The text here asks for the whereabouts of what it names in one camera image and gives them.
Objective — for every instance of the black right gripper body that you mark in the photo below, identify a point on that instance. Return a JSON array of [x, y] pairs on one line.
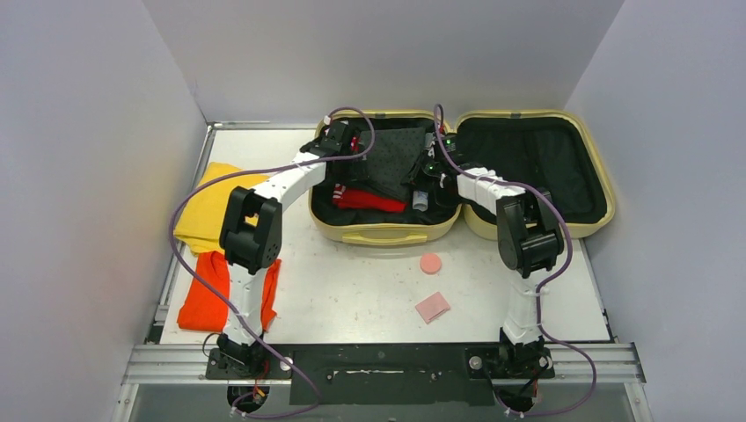
[[424, 169]]

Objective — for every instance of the white spray bottle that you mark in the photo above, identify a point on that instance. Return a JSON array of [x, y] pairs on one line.
[[420, 200]]

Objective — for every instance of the dark grey dotted cloth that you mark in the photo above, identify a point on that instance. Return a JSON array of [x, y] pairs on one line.
[[385, 168]]

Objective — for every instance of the red printed t-shirt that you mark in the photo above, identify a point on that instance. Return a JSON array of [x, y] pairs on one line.
[[345, 197]]

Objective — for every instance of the yellow t-shirt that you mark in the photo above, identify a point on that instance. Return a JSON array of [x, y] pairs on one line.
[[199, 223]]

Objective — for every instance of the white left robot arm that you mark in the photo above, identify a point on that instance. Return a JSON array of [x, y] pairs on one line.
[[251, 238]]

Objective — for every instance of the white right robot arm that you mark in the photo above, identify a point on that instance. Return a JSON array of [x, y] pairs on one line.
[[529, 242]]

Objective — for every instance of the yellow open suitcase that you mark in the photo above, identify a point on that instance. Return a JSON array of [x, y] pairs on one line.
[[546, 149]]

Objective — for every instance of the round pink soap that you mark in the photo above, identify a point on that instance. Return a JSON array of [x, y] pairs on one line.
[[430, 263]]

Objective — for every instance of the pink square sponge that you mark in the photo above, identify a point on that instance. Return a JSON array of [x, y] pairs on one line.
[[432, 307]]

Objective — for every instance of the orange folded t-shirt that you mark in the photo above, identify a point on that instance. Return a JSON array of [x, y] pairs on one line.
[[203, 311]]

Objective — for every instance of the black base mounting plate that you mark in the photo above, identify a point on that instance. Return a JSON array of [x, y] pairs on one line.
[[475, 374]]

